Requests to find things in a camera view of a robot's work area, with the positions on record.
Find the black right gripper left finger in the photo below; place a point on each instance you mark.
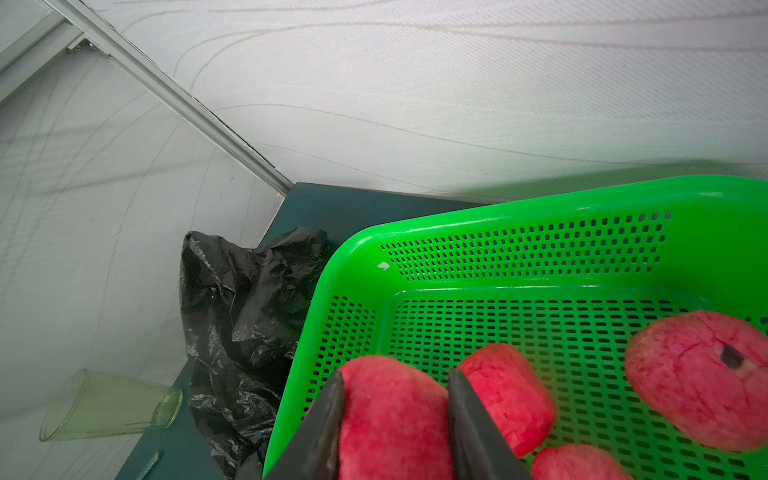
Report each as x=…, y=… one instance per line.
x=313, y=453

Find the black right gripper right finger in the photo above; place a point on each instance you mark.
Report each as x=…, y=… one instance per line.
x=479, y=450

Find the black plastic bag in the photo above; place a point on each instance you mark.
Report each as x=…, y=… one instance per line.
x=243, y=311

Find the green plastic basket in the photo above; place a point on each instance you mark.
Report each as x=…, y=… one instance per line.
x=568, y=280

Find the green translucent cup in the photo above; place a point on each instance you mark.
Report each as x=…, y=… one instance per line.
x=97, y=404

